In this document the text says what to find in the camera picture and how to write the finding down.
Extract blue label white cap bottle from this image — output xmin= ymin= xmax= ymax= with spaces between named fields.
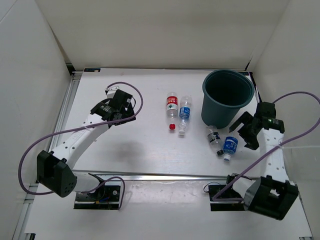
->
xmin=222 ymin=135 xmax=239 ymax=162

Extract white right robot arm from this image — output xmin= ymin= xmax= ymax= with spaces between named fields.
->
xmin=224 ymin=102 xmax=299 ymax=221

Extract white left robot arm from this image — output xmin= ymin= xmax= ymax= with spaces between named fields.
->
xmin=37 ymin=87 xmax=135 ymax=200

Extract dark green plastic bin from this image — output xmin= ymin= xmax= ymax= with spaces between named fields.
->
xmin=201 ymin=69 xmax=255 ymax=129

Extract dark label plastic bottle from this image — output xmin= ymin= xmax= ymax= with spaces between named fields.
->
xmin=207 ymin=125 xmax=224 ymax=157

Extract blue sticker label left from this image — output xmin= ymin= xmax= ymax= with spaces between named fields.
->
xmin=83 ymin=68 xmax=101 ymax=73

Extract red label plastic bottle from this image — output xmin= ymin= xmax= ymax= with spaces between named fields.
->
xmin=166 ymin=92 xmax=178 ymax=132

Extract blue label crushed bottle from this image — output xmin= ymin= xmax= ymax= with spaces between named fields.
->
xmin=178 ymin=95 xmax=193 ymax=138

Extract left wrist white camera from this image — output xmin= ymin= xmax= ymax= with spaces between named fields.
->
xmin=104 ymin=86 xmax=120 ymax=99

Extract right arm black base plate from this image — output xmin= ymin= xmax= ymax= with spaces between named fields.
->
xmin=203 ymin=182 xmax=245 ymax=212

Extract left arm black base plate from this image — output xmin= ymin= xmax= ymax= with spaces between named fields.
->
xmin=73 ymin=180 xmax=123 ymax=210

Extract aluminium table frame rail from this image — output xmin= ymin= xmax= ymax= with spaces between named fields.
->
xmin=12 ymin=63 xmax=80 ymax=240

